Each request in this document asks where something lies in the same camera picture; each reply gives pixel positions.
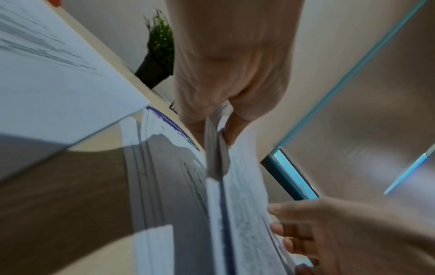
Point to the person's left hand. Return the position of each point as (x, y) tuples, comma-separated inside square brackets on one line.
[(234, 59)]

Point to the person's right hand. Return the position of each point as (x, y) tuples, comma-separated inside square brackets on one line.
[(367, 236)]

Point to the bundle of printed paper sheets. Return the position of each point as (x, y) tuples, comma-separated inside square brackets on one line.
[(238, 188)]

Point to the green artificial plant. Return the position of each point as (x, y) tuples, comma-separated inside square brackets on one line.
[(162, 37)]

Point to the black plant pot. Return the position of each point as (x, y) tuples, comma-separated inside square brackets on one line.
[(151, 71)]

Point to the frosted glass partition panel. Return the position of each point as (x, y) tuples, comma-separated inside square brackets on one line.
[(367, 107)]

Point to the printed papers with blue header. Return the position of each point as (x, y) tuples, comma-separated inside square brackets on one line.
[(166, 188)]

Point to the white printed paper sheet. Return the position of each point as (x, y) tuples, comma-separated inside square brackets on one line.
[(51, 80)]

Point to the orange object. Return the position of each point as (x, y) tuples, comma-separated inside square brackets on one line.
[(53, 2)]

